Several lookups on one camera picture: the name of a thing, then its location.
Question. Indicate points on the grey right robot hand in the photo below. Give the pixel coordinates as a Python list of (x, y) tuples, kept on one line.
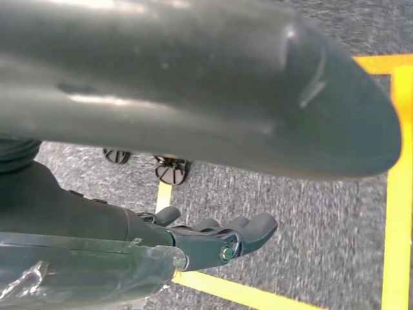
[(161, 85)]

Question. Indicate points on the black spoked caster wheel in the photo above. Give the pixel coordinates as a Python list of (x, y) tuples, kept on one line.
[(117, 156), (171, 172)]

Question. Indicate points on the yellow tape square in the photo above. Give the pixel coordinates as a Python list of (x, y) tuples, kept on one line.
[(400, 214)]

